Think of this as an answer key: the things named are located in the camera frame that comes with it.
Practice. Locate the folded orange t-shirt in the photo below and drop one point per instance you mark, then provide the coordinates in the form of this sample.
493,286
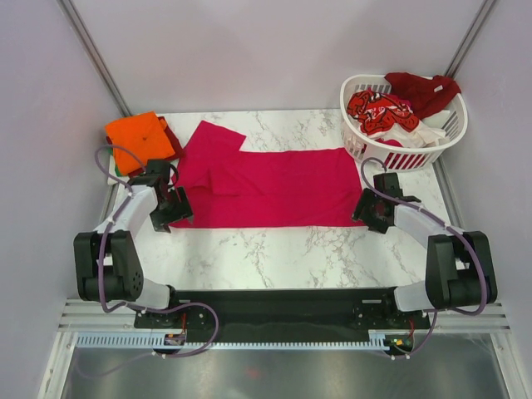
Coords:
129,126

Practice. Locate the dark red t-shirt in basket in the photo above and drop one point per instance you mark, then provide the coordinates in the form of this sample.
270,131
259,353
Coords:
427,96

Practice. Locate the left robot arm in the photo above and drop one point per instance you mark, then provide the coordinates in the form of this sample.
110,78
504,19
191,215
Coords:
108,268

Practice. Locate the folded green t-shirt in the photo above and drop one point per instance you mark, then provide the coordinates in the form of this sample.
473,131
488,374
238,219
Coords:
127,155

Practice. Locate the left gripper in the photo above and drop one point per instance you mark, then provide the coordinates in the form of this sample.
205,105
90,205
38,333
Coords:
160,222

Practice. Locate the red patterned white t-shirt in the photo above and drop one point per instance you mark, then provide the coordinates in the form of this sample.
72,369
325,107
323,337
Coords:
389,120

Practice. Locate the aluminium frame rail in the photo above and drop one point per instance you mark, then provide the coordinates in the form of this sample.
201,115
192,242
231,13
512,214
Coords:
79,316

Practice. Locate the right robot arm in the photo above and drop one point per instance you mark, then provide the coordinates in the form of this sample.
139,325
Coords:
459,268

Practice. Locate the pink t-shirt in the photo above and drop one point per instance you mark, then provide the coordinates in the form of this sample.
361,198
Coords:
229,188

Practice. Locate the white laundry basket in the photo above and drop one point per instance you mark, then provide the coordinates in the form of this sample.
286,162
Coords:
453,120

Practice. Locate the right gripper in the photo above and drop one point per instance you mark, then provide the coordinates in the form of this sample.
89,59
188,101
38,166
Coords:
366,198

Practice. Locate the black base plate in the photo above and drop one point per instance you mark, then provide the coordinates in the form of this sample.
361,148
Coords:
285,313

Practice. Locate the folded dark red t-shirt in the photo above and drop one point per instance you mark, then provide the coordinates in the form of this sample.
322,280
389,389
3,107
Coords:
160,143

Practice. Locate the white slotted cable duct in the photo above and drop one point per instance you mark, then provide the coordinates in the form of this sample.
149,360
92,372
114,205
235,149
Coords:
161,341

